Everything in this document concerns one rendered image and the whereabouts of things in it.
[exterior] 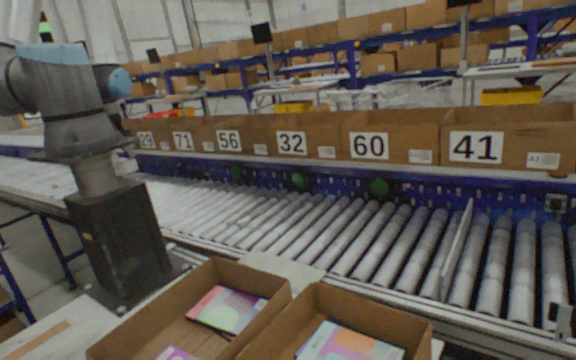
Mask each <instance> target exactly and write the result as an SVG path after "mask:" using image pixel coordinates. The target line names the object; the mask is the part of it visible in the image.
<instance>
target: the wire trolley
mask: <svg viewBox="0 0 576 360"><path fill-rule="evenodd" d="M442 79H446V80H443V81H441V80H442ZM451 79H453V77H443V78H424V79H406V80H393V81H390V82H388V83H385V84H381V85H378V86H375V87H372V88H369V89H366V90H362V91H334V92H324V93H325V94H326V95H327V96H328V97H329V98H330V99H331V102H336V111H338V107H337V102H341V104H340V111H341V105H342V102H346V104H347V102H351V104H352V107H351V108H352V110H353V108H354V107H355V103H354V107H353V103H352V102H356V108H357V106H358V110H359V105H361V104H362V110H363V104H364V103H365V110H366V103H367V104H368V110H369V102H373V105H374V102H375V108H374V109H376V102H378V109H379V104H380V102H381V107H382V102H384V106H385V102H386V107H383V108H381V107H380V109H385V108H386V109H387V108H395V109H396V108H400V107H403V108H404V107H407V108H408V107H410V108H411V107H412V108H416V107H417V108H418V107H422V106H423V107H424V106H426V107H427V106H429V107H430V106H432V107H434V106H435V107H436V106H438V107H439V106H441V107H442V106H443V107H449V105H451V104H453V103H452V102H450V92H452V91H450V80H451ZM422 80H423V88H422V89H420V81H422ZM424 80H434V84H432V85H430V86H427V87H424ZM435 80H440V82H438V83H435ZM448 80H449V91H447V81H448ZM401 81H419V90H417V91H415V84H414V91H410V87H409V91H405V85H404V91H400V82H401ZM392 82H399V91H394V92H399V97H396V98H394V99H393V95H392V99H390V94H391V93H389V94H388V93H387V94H386V93H385V92H384V91H383V90H381V86H383V88H384V85H386V87H387V84H389V83H391V88H392ZM443 82H446V91H442V83H443ZM439 84H440V91H439ZM436 85H438V91H436ZM433 86H434V91H433ZM378 87H380V90H378ZM430 87H432V91H430ZM375 88H377V90H376V91H375ZM427 88H429V100H427ZM372 89H374V91H368V90H372ZM425 89H426V101H425V102H424V90H425ZM422 90H423V102H420V100H421V91H422ZM394 92H392V93H394ZM400 92H404V95H402V96H400ZM405 92H409V93H407V94H405ZM415 92H417V102H415ZM418 92H419V102H418ZM430 92H432V99H430ZM433 92H434V98H433ZM436 92H438V96H437V97H438V102H436ZM439 92H440V95H439ZM442 92H446V93H444V94H446V102H442V95H443V94H442ZM341 93H351V94H348V95H345V96H341V97H338V98H335V99H334V98H333V97H332V96H331V95H330V94H341ZM356 93H357V99H356V100H352V96H351V95H355V94H356ZM358 93H364V98H365V93H371V99H369V96H368V99H362V95H361V99H358ZM372 93H374V96H375V93H381V94H382V95H383V96H384V99H382V97H383V96H382V95H381V97H379V98H381V99H379V98H376V99H372ZM413 93H414V102H411V94H413ZM447 93H449V102H447ZM388 95H389V97H388ZM408 95H409V102H405V96H406V98H407V96H408ZM348 96H351V100H348ZM439 96H440V102H439ZM345 97H347V100H344V98H345ZM402 97H403V102H400V98H402ZM342 98H343V100H340V99H342ZM338 99H339V100H338ZM397 99H399V102H396V100H397ZM433 99H434V102H433ZM430 100H432V102H430ZM393 101H395V103H393ZM427 101H429V102H427ZM357 102H361V104H359V103H358V105H357ZM362 102H364V103H362ZM388 102H389V105H388ZM390 102H392V104H390ZM387 105H388V106H387ZM351 108H349V105H348V106H347V109H346V110H349V109H351Z"/></svg>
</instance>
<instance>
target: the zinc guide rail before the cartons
mask: <svg viewBox="0 0 576 360"><path fill-rule="evenodd" d="M0 145H14V146H28V147H42V148H43V145H42V144H25V143H7V142H0ZM133 151H135V152H136V154H143V155H157V156H172V157H186V158H200V159H215V160H244V161H258V162H273V163H287V164H301V165H316V166H330V167H345V168H358V169H373V170H388V171H402V172H417V173H431V174H445V175H459V176H474V177H488V178H503V179H517V180H531V181H546V182H560V183H575V184H576V174H568V178H566V179H554V178H551V177H550V173H546V172H528V171H511V170H493V169H476V168H458V167H441V166H424V165H406V164H389V163H372V162H354V161H337V160H325V161H319V160H302V159H285V158H267V157H250V156H232V155H216V154H198V153H181V152H163V151H146V150H133Z"/></svg>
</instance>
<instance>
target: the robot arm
mask: <svg viewBox="0 0 576 360"><path fill-rule="evenodd" d="M41 3H42V0H0V117H9V116H14V115H22V114H30V113H39V114H40V117H41V119H42V122H43V125H44V136H43V150H44V152H45V155H46V156H48V157H60V156H68V155H74V154H80V153H85V152H89V151H92V150H96V149H100V148H104V147H107V146H110V145H113V144H115V143H117V142H119V141H120V140H121V137H120V136H129V133H128V132H130V135H131V136H132V134H131V131H130V129H123V127H122V124H121V119H122V118H121V115H120V114H118V113H121V107H120V103H119V101H118V98H120V97H124V96H126V95H128V94H129V93H130V91H131V79H130V77H129V74H128V73H127V72H126V71H125V70H124V69H123V68H122V65H121V62H120V60H119V55H118V50H117V45H116V40H115V36H114V31H113V27H112V22H111V17H110V12H109V7H108V3H107V0H77V4H78V9H79V13H80V18H81V22H82V27H83V31H84V34H85V39H86V43H87V48H88V52H89V57H90V60H89V58H88V56H87V53H86V51H85V48H84V47H83V46H82V45H80V44H74V43H55V44H38V35H39V25H40V14H41Z"/></svg>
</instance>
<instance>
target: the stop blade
mask: <svg viewBox="0 0 576 360"><path fill-rule="evenodd" d="M471 219H472V198H470V200H469V203H468V206H467V208H466V211H465V214H464V216H463V219H462V222H461V224H460V227H459V229H458V231H457V234H456V239H455V242H454V245H453V247H452V250H451V253H450V255H449V258H448V261H447V262H446V265H445V268H444V271H443V273H442V276H441V303H442V304H444V303H445V300H446V297H447V294H448V292H449V289H450V286H451V283H452V280H453V277H454V274H455V268H456V265H457V262H458V260H459V257H460V254H461V251H462V247H463V244H464V241H465V238H466V235H467V232H468V229H469V227H470V224H471Z"/></svg>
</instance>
